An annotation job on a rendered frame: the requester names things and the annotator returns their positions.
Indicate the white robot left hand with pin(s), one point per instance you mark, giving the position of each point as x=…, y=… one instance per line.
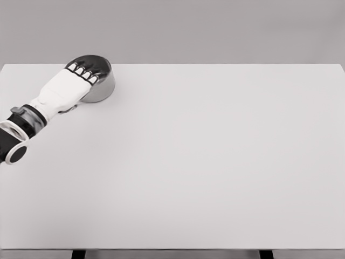
x=70, y=83

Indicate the shiny steel pot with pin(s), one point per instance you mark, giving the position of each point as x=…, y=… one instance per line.
x=103, y=86

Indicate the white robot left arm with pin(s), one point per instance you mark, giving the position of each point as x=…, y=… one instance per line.
x=29, y=118

